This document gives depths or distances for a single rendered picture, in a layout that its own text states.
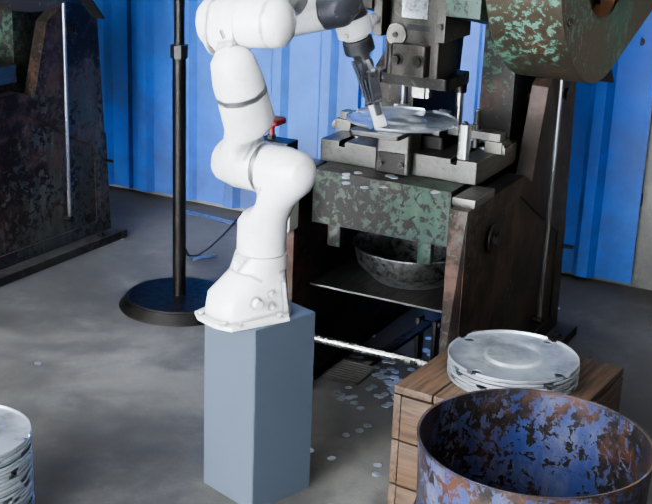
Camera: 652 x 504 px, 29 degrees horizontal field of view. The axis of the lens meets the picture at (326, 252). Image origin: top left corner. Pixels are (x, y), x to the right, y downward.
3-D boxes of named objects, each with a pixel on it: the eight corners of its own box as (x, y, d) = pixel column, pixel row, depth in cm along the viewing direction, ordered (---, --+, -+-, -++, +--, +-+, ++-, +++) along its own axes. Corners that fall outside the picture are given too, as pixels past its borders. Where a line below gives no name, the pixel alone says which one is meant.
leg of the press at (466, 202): (469, 450, 320) (497, 103, 292) (427, 439, 325) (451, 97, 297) (576, 335, 398) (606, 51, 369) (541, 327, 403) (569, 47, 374)
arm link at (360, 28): (340, 25, 298) (346, 47, 300) (387, 7, 300) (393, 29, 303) (323, 17, 309) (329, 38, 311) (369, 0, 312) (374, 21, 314)
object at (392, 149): (395, 187, 312) (398, 134, 308) (345, 179, 318) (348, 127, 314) (435, 166, 334) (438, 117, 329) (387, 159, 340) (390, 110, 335)
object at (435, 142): (443, 150, 328) (444, 138, 327) (374, 139, 337) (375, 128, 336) (466, 138, 342) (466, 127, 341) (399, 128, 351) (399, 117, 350)
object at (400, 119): (476, 119, 330) (477, 116, 330) (422, 139, 307) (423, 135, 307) (382, 104, 345) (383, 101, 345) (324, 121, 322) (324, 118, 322)
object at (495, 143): (504, 155, 326) (507, 116, 322) (444, 146, 333) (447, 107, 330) (512, 150, 331) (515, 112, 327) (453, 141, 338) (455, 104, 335)
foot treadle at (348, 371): (355, 401, 319) (356, 383, 318) (321, 392, 324) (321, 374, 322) (444, 328, 369) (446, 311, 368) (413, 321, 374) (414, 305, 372)
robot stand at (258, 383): (251, 512, 287) (255, 330, 273) (203, 482, 300) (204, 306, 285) (309, 487, 299) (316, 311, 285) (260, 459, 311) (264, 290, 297)
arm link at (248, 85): (252, 111, 256) (230, 36, 245) (184, 104, 264) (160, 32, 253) (293, 59, 269) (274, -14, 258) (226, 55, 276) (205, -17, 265)
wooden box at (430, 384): (541, 580, 265) (557, 431, 254) (385, 525, 284) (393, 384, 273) (608, 502, 297) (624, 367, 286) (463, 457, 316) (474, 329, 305)
